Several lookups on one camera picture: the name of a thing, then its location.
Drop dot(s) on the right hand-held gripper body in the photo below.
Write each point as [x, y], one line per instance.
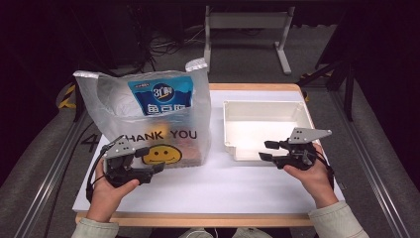
[298, 155]

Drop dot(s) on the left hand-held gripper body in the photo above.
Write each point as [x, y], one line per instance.
[119, 148]

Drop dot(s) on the white plastic tray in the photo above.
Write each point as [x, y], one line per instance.
[251, 132]

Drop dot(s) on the translucent smiley plastic bag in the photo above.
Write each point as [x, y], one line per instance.
[109, 122]

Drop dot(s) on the blue snack pouch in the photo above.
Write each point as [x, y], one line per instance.
[165, 99]

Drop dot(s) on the person's right hand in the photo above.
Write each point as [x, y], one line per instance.
[315, 183]

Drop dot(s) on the person's left hand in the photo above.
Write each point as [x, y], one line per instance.
[105, 198]

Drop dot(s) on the white board sheet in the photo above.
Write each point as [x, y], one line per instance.
[214, 185]

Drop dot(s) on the yellow black hazard tape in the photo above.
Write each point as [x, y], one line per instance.
[67, 99]
[313, 75]

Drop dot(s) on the person's legs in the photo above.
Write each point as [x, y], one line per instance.
[194, 233]

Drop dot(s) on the white metal stand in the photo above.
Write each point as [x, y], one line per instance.
[247, 20]

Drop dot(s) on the aluminium floor rail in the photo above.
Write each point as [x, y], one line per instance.
[373, 178]
[49, 185]

